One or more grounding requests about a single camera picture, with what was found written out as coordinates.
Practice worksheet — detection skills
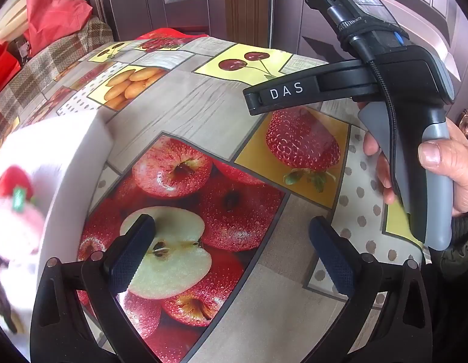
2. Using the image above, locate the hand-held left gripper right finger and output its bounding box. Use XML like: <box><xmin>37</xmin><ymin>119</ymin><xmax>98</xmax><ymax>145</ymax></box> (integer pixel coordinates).
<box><xmin>309</xmin><ymin>215</ymin><xmax>433</xmax><ymax>363</ymax></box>

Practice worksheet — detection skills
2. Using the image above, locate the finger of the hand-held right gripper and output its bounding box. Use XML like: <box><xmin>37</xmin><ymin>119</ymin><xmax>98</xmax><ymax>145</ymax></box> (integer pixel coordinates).
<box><xmin>243</xmin><ymin>59</ymin><xmax>383</xmax><ymax>116</ymax></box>

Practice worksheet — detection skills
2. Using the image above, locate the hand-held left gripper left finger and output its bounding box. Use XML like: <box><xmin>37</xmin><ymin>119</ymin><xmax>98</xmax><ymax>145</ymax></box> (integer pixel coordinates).
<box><xmin>30</xmin><ymin>214</ymin><xmax>156</xmax><ymax>363</ymax></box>

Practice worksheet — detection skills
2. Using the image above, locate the pink plush toy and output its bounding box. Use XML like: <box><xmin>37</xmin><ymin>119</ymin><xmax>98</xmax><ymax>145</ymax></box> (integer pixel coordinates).
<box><xmin>0</xmin><ymin>193</ymin><xmax>46</xmax><ymax>262</ymax></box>

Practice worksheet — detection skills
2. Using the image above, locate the white foam tray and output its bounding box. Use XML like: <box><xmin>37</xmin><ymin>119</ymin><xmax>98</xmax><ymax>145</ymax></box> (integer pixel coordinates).
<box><xmin>0</xmin><ymin>110</ymin><xmax>114</xmax><ymax>333</ymax></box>

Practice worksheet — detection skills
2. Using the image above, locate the woven straw ornament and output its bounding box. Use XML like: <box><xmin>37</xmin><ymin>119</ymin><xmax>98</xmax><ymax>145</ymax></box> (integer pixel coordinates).
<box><xmin>0</xmin><ymin>256</ymin><xmax>24</xmax><ymax>334</ymax></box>

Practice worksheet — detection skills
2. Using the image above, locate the red apple plush toy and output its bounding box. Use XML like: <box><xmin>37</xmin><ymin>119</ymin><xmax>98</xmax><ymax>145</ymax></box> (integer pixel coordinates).
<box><xmin>0</xmin><ymin>165</ymin><xmax>34</xmax><ymax>202</ymax></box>

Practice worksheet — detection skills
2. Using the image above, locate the person's right hand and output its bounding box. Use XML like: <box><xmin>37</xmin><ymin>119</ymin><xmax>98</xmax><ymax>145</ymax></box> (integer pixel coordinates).
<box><xmin>363</xmin><ymin>119</ymin><xmax>468</xmax><ymax>217</ymax></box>

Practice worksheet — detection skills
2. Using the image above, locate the red printed cloth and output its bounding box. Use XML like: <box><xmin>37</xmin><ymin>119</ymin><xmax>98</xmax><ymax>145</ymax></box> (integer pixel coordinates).
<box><xmin>135</xmin><ymin>28</ymin><xmax>209</xmax><ymax>51</ymax></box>

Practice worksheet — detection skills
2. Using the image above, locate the plaid sofa cover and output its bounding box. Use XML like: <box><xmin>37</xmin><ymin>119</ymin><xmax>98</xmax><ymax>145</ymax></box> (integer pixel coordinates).
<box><xmin>0</xmin><ymin>18</ymin><xmax>114</xmax><ymax>137</ymax></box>

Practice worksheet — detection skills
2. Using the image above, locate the red glossy tote bag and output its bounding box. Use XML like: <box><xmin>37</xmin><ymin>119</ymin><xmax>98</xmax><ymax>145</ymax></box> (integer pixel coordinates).
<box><xmin>0</xmin><ymin>40</ymin><xmax>22</xmax><ymax>101</ymax></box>

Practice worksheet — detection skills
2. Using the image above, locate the red nonwoven bag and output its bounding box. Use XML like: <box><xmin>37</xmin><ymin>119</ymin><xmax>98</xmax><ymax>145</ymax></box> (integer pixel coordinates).
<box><xmin>24</xmin><ymin>0</ymin><xmax>93</xmax><ymax>54</ymax></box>

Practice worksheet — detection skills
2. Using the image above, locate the cream foam roll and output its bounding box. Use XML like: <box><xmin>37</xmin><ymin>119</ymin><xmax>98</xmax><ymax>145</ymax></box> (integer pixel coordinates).
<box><xmin>0</xmin><ymin>0</ymin><xmax>31</xmax><ymax>42</ymax></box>

